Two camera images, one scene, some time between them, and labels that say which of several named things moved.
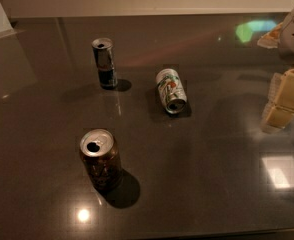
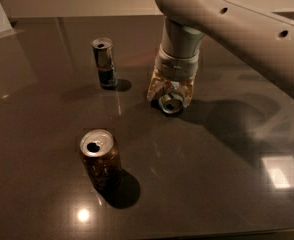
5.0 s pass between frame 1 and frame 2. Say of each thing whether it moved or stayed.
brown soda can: stayed
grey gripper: moved
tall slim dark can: stayed
